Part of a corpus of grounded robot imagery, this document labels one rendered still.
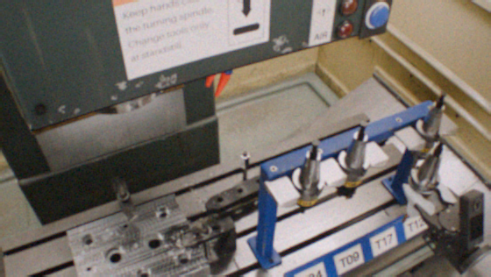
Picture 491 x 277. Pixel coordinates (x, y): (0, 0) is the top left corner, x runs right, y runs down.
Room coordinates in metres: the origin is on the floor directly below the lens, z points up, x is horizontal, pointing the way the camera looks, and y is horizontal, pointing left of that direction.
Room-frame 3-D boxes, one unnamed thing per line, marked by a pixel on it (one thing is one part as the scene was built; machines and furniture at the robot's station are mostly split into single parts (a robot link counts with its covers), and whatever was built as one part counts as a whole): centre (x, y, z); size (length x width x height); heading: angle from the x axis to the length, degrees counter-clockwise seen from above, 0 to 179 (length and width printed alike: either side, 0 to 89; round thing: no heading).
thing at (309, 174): (0.54, -0.13, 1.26); 0.04 x 0.04 x 0.07
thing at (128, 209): (0.66, 0.30, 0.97); 0.13 x 0.03 x 0.15; 26
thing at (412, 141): (0.66, -0.38, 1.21); 0.07 x 0.05 x 0.01; 26
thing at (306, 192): (0.54, -0.13, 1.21); 0.06 x 0.06 x 0.03
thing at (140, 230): (0.52, 0.25, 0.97); 0.29 x 0.23 x 0.05; 116
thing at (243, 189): (0.73, -0.02, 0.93); 0.26 x 0.05 x 0.06; 121
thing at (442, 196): (0.53, -0.42, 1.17); 0.09 x 0.03 x 0.06; 12
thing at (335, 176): (0.56, -0.18, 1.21); 0.07 x 0.05 x 0.01; 26
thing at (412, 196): (0.50, -0.36, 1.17); 0.09 x 0.03 x 0.06; 39
